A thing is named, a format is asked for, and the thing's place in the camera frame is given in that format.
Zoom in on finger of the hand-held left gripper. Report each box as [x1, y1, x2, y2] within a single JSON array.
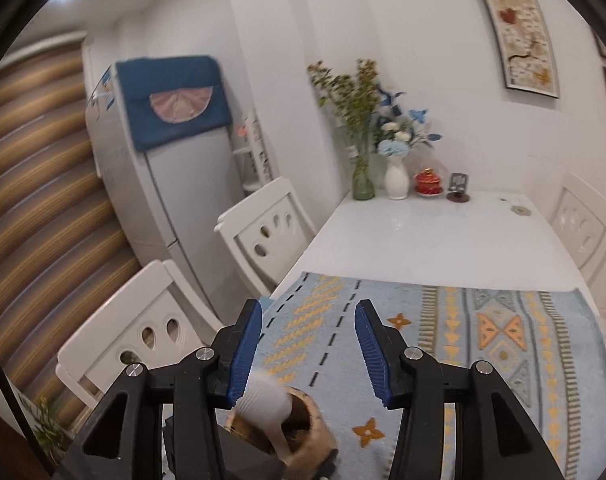
[[318, 451, 340, 480]]

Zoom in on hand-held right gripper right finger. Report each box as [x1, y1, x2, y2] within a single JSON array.
[[354, 298, 566, 480]]

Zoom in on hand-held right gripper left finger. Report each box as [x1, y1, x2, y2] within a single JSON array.
[[58, 299, 264, 480]]

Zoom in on wooden utensil holder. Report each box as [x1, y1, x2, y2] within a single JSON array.
[[224, 387, 340, 480]]

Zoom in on white dotted rice paddle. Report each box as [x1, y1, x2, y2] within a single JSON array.
[[233, 370, 294, 465]]

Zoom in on patterned light blue table mat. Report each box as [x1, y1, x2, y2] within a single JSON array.
[[257, 271, 606, 480]]

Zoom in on white dining chair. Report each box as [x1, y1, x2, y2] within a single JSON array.
[[547, 172, 606, 287], [57, 259, 226, 411], [214, 176, 318, 299]]

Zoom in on silver refrigerator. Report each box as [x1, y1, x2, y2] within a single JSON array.
[[85, 59, 264, 322]]

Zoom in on white ceramic vase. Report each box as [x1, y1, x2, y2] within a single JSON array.
[[384, 156, 410, 200]]

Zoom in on red lidded teacup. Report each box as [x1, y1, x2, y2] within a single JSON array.
[[414, 169, 444, 196]]

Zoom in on phone stand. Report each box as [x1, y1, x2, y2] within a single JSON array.
[[446, 172, 472, 204]]

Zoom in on white corner shelf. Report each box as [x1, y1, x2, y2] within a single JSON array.
[[231, 110, 274, 194]]

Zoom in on green potted plant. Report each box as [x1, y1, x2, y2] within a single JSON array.
[[18, 395, 70, 467]]

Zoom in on blue artificial flowers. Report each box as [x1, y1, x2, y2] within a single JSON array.
[[373, 85, 442, 159]]

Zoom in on brown striped window blind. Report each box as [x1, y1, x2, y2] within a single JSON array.
[[0, 42, 144, 411]]

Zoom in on blue refrigerator cover cloth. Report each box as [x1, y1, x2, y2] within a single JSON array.
[[115, 55, 234, 154]]

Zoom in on dried yellow flower bunch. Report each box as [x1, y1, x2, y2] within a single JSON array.
[[307, 59, 382, 161]]

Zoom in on butterfly wall picture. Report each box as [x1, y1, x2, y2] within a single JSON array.
[[465, 0, 562, 100]]

